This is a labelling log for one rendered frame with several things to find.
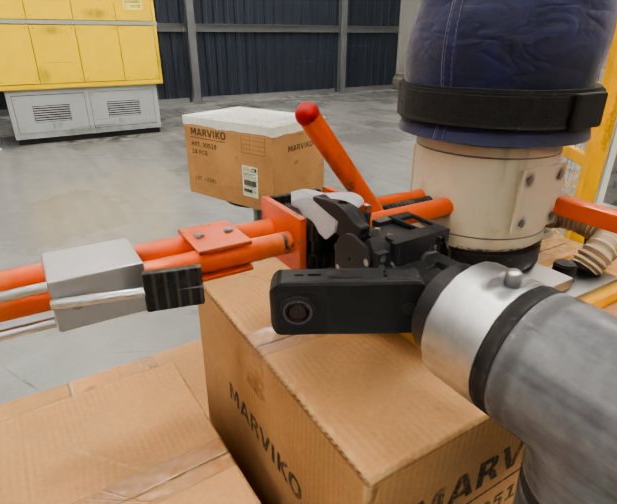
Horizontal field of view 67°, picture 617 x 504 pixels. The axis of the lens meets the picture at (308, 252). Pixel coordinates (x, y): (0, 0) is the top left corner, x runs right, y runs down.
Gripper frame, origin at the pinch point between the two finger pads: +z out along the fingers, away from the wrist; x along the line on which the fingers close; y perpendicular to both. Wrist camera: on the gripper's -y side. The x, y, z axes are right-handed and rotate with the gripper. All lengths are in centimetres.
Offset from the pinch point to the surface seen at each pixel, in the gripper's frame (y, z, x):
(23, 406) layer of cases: -34, 76, -65
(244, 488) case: -9.5, -5.2, -25.6
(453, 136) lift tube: 17.5, -3.9, 8.5
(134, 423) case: -17.1, 10.5, -25.5
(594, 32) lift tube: 27.1, -11.0, 18.4
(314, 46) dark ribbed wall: 676, 1044, -4
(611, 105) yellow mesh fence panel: 140, 41, -2
